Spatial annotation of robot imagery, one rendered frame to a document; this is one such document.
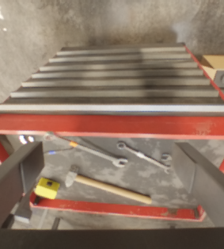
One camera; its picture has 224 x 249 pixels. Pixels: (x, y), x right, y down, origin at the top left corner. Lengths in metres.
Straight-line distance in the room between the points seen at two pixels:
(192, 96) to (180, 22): 0.80
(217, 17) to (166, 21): 0.30
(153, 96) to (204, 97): 0.14
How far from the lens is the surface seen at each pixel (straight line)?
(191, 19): 1.31
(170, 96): 0.54
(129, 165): 0.57
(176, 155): 0.17
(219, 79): 1.32
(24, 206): 0.54
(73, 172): 0.61
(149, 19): 1.27
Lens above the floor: 1.25
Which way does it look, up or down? 50 degrees down
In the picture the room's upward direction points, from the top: 170 degrees counter-clockwise
